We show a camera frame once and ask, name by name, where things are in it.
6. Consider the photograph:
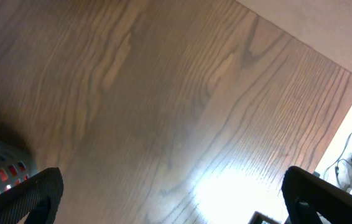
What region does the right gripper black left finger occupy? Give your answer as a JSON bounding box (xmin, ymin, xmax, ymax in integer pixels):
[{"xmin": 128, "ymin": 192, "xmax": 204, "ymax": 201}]
[{"xmin": 0, "ymin": 167, "xmax": 63, "ymax": 223}]

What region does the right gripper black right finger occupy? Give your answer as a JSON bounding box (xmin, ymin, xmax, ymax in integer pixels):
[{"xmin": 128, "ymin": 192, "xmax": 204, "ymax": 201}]
[{"xmin": 282, "ymin": 166, "xmax": 352, "ymax": 223}]

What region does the orange tan cracker pack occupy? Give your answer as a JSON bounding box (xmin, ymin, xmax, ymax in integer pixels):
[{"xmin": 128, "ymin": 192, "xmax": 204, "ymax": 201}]
[{"xmin": 0, "ymin": 161, "xmax": 30, "ymax": 190}]

